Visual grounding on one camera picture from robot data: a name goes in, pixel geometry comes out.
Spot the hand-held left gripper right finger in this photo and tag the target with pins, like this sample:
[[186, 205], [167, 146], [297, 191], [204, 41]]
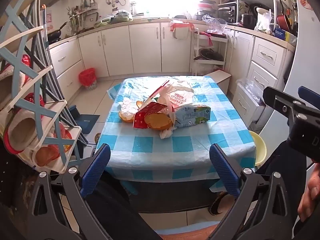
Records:
[[223, 170]]

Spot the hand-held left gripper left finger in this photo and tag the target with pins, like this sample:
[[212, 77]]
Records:
[[96, 170]]

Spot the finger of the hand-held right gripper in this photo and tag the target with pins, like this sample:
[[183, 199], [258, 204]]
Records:
[[308, 95], [280, 100]]

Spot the yellow plastic basin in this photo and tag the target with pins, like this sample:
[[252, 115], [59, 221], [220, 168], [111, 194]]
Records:
[[260, 147]]

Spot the blue green milk carton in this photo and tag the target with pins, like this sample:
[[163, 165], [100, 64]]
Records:
[[192, 115]]

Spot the white tissue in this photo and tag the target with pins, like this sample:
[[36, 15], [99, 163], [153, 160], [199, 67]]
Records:
[[166, 133], [126, 103]]

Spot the red paper carton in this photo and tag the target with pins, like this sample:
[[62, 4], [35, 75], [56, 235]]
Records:
[[145, 115]]

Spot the small orange peel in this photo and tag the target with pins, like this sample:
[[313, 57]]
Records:
[[140, 104]]

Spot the white plastic bag red print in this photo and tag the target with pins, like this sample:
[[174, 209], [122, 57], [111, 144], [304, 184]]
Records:
[[178, 95]]

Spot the red trash bin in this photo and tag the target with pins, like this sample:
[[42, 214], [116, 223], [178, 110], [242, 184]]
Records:
[[87, 77]]

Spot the person's right hand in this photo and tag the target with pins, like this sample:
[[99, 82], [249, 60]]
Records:
[[311, 197]]

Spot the person's right leg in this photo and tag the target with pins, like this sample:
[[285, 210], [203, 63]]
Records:
[[280, 155]]

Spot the person's leg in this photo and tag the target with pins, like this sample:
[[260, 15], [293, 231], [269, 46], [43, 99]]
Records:
[[117, 205], [280, 155]]

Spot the bundle of clear plastic bags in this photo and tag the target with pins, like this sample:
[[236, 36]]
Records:
[[250, 87]]

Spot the white refrigerator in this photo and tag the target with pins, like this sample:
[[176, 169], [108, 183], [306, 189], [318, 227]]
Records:
[[302, 62]]

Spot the brown slipper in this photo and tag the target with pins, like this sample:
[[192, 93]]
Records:
[[221, 203]]

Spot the open white drawer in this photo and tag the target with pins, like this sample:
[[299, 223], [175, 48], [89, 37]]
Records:
[[247, 110]]

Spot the person's left leg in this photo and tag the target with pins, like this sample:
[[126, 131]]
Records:
[[117, 205]]

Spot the dark floor mat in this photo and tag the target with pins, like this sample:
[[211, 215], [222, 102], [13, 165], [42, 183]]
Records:
[[87, 123]]

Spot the blue checkered tablecloth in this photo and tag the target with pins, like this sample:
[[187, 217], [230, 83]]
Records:
[[155, 155]]

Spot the wooden stool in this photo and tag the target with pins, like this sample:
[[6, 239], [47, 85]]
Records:
[[220, 77]]

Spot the blue box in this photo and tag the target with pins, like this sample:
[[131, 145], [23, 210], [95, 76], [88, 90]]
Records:
[[281, 32]]

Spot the red pot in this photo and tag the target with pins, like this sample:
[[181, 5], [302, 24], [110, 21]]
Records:
[[283, 21]]

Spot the translucent grocery bag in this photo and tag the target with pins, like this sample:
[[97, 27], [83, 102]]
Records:
[[262, 21]]

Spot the white rolling cart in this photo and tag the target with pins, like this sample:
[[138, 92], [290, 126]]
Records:
[[220, 41]]

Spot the beige plush slipper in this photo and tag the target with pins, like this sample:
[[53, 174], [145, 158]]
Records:
[[21, 130]]

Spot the white counter shelf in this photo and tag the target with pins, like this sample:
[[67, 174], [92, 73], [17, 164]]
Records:
[[275, 0]]

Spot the clear plastic bag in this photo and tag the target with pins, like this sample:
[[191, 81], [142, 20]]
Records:
[[215, 22]]

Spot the grey folding rack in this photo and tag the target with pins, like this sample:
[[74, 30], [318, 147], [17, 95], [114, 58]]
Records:
[[46, 62]]

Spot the hanging bin with red bag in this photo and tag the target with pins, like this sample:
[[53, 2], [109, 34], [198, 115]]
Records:
[[181, 31]]

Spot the cream kitchen cabinets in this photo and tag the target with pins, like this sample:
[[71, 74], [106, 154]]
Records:
[[142, 47]]

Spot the black wok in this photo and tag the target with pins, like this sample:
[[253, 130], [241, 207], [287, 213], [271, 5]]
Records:
[[56, 33]]

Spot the blue white shelf rack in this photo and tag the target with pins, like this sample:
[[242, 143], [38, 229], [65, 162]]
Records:
[[15, 42]]

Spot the bagged green vegetables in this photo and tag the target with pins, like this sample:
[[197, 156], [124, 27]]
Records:
[[117, 17]]

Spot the wall utensil rack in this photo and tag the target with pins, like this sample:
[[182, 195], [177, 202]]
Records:
[[80, 13]]

